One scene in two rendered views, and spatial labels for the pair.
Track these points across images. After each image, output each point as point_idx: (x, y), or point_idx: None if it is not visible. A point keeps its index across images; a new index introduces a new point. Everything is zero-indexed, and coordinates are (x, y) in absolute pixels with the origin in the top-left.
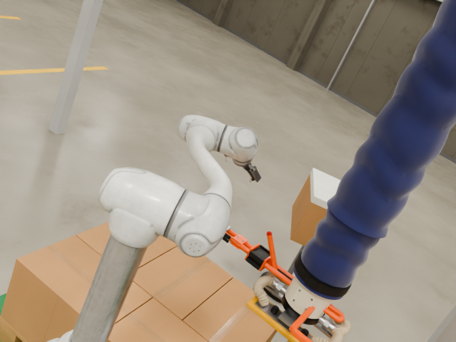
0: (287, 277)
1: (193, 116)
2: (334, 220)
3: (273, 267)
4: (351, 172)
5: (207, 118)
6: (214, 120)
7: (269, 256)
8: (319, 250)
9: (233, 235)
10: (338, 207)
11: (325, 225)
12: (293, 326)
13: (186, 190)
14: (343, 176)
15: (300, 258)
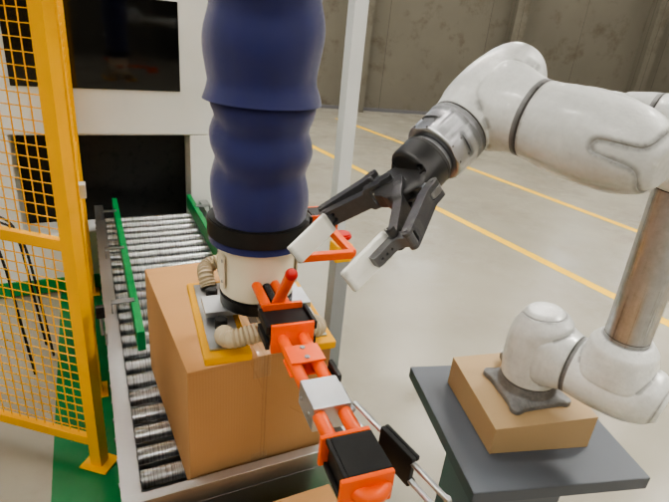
0: (271, 288)
1: (656, 110)
2: (315, 114)
3: (286, 300)
4: (317, 19)
5: (611, 93)
6: (586, 87)
7: (272, 312)
8: (305, 177)
9: (305, 372)
10: (317, 91)
11: (303, 141)
12: (351, 250)
13: (663, 94)
14: (302, 43)
15: (293, 228)
